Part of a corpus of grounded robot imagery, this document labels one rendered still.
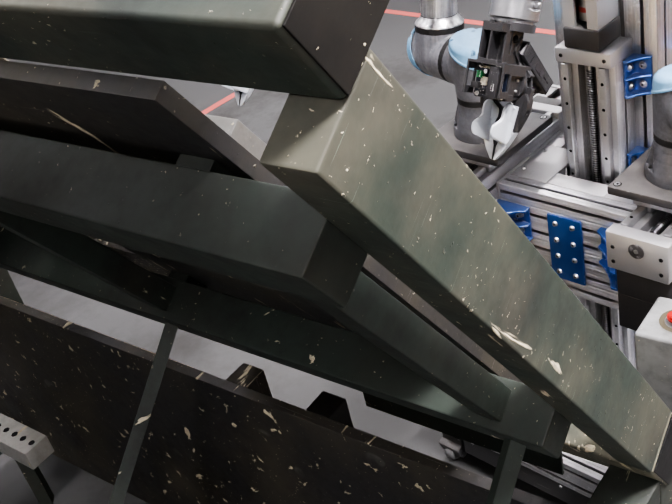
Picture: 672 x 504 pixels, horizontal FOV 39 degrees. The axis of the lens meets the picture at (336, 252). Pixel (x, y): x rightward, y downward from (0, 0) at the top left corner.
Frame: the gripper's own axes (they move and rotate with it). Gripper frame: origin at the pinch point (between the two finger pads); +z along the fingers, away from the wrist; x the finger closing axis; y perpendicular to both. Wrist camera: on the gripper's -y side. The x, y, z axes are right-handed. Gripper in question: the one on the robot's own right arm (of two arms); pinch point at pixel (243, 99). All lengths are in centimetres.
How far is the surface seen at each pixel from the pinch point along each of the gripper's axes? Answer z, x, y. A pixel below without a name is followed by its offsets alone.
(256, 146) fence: -5, 78, 64
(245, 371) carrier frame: 56, 13, 3
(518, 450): 38, 89, 17
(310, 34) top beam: -19, 105, 84
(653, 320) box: 27, 83, -32
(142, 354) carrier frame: 60, -13, 10
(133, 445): 63, 18, 34
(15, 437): 61, 9, 53
